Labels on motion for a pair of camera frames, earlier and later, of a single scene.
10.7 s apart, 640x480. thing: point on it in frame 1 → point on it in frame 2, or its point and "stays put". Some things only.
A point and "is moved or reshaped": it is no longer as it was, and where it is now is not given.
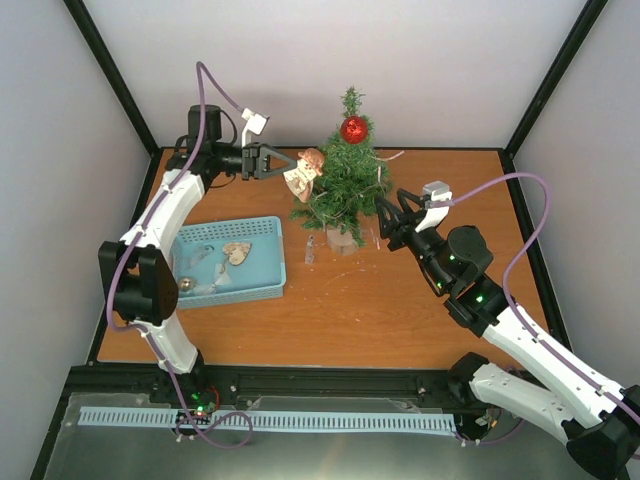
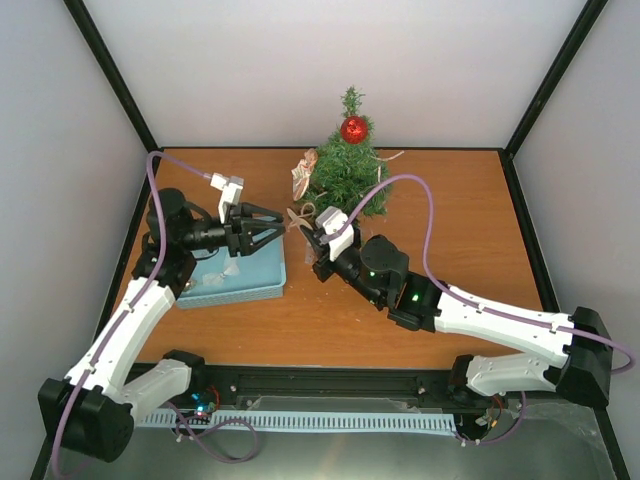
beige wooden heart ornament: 237,251 is moved or reshaped
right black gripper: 397,218 → 321,253
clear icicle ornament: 310,247 stays put
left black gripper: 255,161 → 241,240
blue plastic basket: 229,261 stays put
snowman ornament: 301,177 is moved or reshaped
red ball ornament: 354,130 stays put
